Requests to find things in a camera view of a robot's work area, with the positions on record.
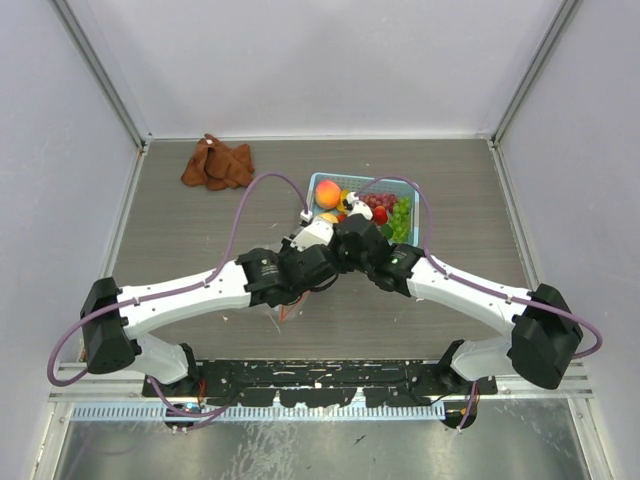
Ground yellow apple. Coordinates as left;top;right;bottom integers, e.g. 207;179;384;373
316;212;339;224

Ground clear zip top bag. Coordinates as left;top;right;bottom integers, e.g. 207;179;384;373
267;291;310;324

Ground orange pink peach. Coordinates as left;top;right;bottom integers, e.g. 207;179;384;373
314;180;342;210

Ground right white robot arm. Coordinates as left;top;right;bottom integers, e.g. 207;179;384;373
334;214;583;394

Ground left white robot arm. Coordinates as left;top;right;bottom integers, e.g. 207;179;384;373
81;240;339;396

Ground red strawberry bunch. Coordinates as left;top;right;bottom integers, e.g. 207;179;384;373
337;207;389;226

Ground green grape bunch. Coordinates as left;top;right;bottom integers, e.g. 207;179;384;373
380;197;411;243

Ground purple grape bunch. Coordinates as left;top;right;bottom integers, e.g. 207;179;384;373
360;193;397;212

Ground light blue plastic basket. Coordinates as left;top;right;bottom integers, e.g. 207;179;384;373
307;172;420;246

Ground brown cloth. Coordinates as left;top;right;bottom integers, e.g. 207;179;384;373
181;134;255;191

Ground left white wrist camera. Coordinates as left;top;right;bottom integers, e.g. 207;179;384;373
290;210;335;251

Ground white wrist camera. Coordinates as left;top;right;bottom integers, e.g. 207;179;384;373
290;210;335;251
347;195;373;221

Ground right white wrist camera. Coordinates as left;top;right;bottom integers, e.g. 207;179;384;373
347;195;373;221

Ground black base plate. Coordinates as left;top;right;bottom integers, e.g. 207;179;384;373
142;360;497;408

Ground white slotted cable duct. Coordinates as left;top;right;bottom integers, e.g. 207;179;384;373
70;401;446;422

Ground aluminium frame post right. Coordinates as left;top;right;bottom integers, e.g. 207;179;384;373
489;0;582;149

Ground aluminium frame post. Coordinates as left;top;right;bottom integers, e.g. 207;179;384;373
489;0;582;149
50;1;148;149

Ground aluminium frame post left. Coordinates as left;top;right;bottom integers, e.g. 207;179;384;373
50;1;148;149

